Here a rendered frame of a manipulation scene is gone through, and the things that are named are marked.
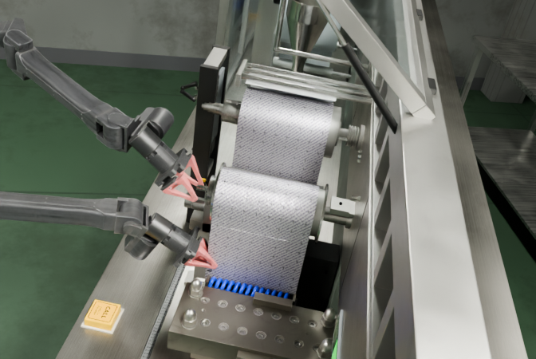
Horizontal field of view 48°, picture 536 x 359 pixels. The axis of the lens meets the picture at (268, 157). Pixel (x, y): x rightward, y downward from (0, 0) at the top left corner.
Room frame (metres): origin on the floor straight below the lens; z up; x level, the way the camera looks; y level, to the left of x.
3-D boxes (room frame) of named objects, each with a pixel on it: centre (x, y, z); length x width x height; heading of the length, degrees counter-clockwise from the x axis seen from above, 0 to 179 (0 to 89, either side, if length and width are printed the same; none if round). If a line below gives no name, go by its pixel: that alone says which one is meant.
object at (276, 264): (1.10, -0.01, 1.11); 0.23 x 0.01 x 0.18; 87
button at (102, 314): (1.02, 0.35, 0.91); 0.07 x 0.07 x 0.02; 87
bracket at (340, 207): (1.15, -0.20, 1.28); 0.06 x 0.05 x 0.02; 87
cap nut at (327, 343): (0.92, -0.21, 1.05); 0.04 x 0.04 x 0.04
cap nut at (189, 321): (0.94, 0.11, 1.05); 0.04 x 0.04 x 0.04
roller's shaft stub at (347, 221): (1.15, -0.19, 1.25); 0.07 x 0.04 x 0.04; 87
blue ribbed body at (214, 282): (1.08, -0.01, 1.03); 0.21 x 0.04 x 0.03; 87
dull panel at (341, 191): (2.22, -0.31, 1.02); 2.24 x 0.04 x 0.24; 177
